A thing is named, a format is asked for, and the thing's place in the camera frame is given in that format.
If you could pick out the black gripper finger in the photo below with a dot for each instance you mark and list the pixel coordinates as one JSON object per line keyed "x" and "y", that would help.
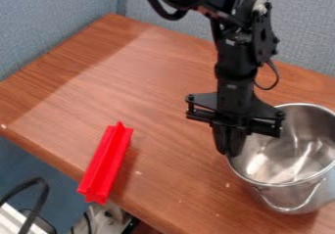
{"x": 238, "y": 139}
{"x": 222, "y": 137}

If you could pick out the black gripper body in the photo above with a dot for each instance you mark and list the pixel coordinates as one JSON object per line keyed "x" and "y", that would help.
{"x": 234, "y": 111}

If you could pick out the metal pot with handle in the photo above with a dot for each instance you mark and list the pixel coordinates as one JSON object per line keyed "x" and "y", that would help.
{"x": 289, "y": 171}

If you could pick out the red plastic block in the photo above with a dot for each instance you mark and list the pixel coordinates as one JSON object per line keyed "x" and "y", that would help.
{"x": 102, "y": 171}

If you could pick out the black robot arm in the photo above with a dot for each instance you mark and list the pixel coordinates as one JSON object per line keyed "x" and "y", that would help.
{"x": 246, "y": 44}

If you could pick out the black white striped object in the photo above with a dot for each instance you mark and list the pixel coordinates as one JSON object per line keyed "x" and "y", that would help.
{"x": 26, "y": 221}

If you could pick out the white device under table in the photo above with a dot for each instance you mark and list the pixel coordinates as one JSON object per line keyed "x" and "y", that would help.
{"x": 102, "y": 219}

